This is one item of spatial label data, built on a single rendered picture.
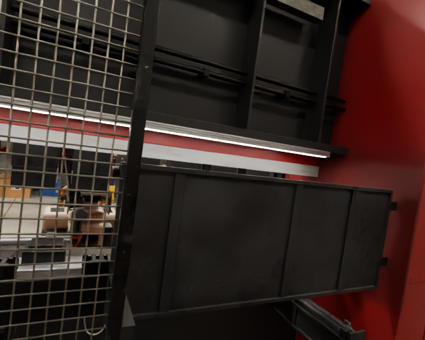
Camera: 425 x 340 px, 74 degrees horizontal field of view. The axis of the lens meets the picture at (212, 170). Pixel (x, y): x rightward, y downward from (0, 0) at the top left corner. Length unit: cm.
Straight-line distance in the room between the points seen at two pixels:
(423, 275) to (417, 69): 90
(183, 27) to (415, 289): 150
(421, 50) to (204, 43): 94
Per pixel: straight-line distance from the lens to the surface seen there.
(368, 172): 158
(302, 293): 121
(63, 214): 242
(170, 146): 130
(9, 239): 135
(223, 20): 143
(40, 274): 96
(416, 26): 166
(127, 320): 66
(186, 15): 136
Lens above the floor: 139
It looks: 3 degrees down
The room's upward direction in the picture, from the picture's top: 8 degrees clockwise
